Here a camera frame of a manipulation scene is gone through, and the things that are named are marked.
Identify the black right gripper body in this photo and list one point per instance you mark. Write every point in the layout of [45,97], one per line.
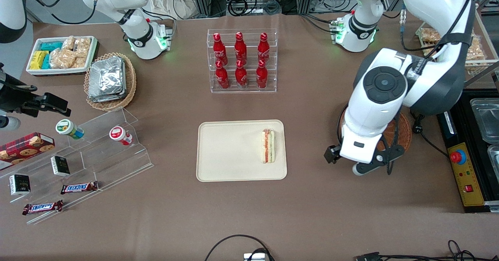
[15,98]

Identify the triangular sandwich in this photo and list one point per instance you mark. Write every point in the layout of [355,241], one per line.
[268,146]

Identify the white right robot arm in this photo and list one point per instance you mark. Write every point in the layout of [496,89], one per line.
[136,27]

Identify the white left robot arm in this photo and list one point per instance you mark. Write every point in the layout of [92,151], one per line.
[384,83]

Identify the round brown wicker basket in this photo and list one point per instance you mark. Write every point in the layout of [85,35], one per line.
[404,133]

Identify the oval tan wicker basket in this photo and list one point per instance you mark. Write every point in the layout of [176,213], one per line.
[130,85]

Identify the cream plastic serving tray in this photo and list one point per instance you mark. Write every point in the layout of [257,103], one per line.
[234,150]

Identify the green lid yogurt cup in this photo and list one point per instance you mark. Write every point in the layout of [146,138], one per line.
[66,127]

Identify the white rectangular snack bin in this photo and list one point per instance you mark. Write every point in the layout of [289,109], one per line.
[58,71]

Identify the red tartan cookie box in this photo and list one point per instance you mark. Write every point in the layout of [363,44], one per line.
[27,146]

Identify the teal snack packet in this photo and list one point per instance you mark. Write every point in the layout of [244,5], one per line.
[46,62]
[51,46]

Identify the yellow snack packet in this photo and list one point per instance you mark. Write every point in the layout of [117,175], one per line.
[38,59]

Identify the clear rice cracker bag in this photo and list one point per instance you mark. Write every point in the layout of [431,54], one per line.
[62,58]
[80,62]
[68,43]
[82,46]

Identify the stack of foil containers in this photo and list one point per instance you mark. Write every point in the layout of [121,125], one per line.
[107,80]

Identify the small black white box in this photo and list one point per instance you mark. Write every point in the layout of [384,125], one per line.
[60,166]
[19,184]

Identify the red lid yogurt cup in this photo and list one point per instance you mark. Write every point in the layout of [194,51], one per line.
[118,133]

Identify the clear acrylic stepped shelf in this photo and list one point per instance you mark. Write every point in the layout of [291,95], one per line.
[113,163]

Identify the brown snickers bar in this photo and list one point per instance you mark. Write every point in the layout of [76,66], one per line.
[42,207]
[79,187]

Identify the red emergency stop button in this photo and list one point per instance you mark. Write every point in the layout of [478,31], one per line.
[458,156]

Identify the red cola bottle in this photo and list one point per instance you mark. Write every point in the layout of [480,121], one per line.
[262,77]
[220,50]
[222,78]
[264,50]
[240,50]
[241,77]

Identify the clear acrylic bottle rack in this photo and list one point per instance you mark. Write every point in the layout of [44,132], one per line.
[241,90]

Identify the black heat sealer machine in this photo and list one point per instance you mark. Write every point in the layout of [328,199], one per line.
[468,183]

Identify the small grey device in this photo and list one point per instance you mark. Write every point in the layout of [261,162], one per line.
[255,257]

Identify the large clear plastic container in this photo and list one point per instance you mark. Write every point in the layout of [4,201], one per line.
[487,120]

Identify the bagged fried snack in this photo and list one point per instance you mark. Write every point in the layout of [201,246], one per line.
[476,53]
[430,35]
[475,41]

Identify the small clear plastic container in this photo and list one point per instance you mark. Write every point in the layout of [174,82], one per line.
[494,159]

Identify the white cloth bag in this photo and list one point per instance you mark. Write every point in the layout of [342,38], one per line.
[171,2]

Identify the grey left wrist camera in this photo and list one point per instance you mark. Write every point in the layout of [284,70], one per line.
[366,168]

